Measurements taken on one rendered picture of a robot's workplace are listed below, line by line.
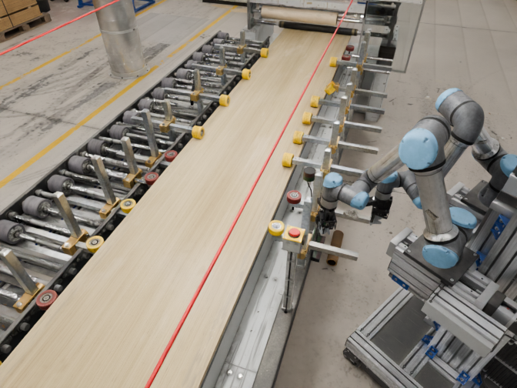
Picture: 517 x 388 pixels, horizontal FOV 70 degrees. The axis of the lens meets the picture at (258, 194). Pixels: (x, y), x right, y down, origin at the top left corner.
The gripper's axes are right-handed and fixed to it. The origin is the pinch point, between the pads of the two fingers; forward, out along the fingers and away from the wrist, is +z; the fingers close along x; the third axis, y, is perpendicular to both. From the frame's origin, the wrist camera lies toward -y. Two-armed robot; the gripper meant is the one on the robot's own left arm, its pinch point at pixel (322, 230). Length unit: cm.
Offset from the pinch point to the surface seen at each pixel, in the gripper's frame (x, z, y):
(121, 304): -88, 4, 35
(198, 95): -72, -2, -135
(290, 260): -19.0, -14.9, 28.8
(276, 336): -24, 24, 40
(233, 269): -42.6, 3.8, 18.6
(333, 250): 5.6, 9.6, 4.4
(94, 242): -109, 3, 2
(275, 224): -22.5, 3.5, -8.0
